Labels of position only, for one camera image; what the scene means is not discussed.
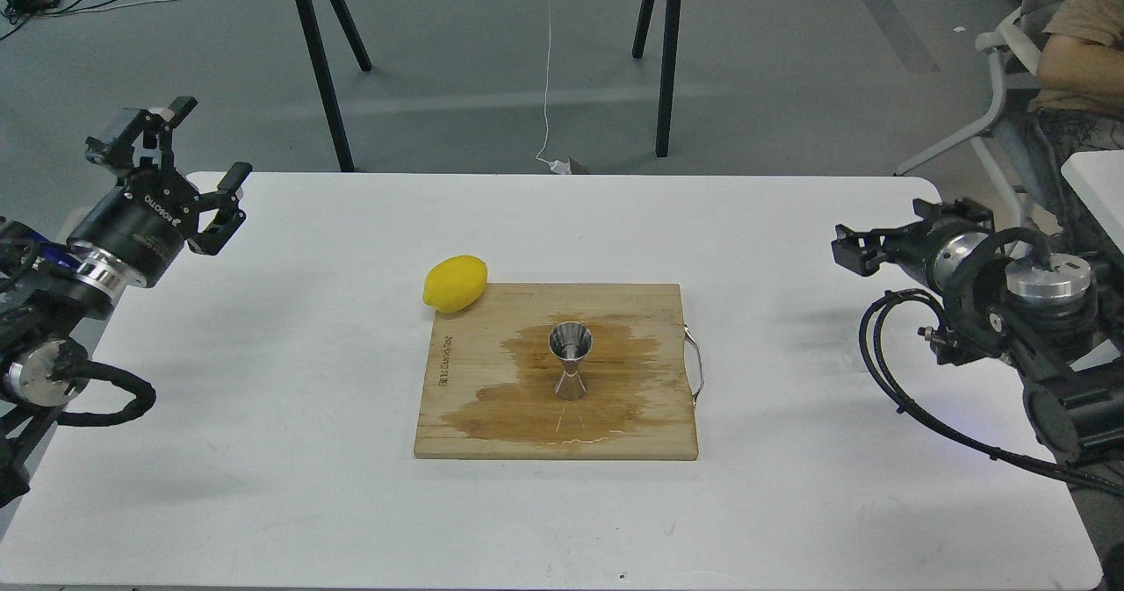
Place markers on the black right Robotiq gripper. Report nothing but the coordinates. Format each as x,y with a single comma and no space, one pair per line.
929,250

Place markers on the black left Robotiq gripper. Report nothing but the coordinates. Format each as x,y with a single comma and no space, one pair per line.
141,221

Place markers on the steel double jigger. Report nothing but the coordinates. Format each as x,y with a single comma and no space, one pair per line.
570,342

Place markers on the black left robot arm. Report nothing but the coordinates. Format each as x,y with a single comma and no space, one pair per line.
49,377

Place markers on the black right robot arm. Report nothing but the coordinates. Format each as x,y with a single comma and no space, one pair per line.
1006,295

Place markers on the seated person in tan shirt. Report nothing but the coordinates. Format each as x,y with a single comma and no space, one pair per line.
1079,107

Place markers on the yellow lemon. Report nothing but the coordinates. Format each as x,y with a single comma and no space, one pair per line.
455,284

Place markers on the wooden cutting board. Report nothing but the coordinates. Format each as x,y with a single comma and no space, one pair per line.
489,382

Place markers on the white office chair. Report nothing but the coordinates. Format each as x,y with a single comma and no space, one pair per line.
1013,52

